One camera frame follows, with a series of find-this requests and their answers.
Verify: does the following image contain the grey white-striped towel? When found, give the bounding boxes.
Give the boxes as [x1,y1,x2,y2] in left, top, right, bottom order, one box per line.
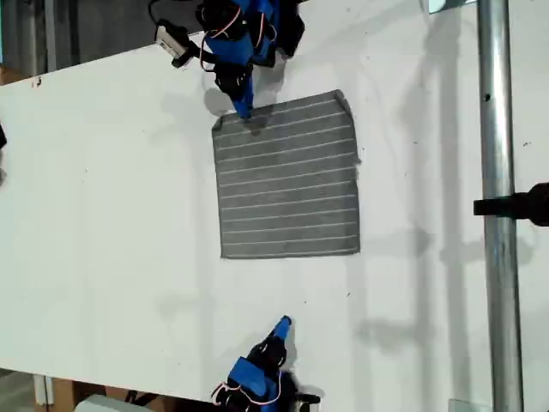
[212,88,364,260]

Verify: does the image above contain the white table leg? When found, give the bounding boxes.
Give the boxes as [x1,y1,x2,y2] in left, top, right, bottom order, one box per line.
[33,373,55,405]

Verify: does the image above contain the steel post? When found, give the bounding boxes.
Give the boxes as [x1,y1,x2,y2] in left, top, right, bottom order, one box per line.
[476,0,525,412]

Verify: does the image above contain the black clamp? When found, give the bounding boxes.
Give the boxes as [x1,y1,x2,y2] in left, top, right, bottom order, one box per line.
[473,182,549,228]

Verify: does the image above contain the white box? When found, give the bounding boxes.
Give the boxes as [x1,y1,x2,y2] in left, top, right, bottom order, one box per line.
[75,393,147,412]

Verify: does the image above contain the black camera stalk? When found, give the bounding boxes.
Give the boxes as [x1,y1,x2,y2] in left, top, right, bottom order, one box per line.
[171,42,202,69]

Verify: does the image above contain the black camera box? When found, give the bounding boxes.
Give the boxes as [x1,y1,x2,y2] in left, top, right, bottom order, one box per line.
[153,19,192,59]

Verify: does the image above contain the brown cardboard piece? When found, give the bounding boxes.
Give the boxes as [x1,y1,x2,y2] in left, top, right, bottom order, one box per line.
[0,64,31,87]

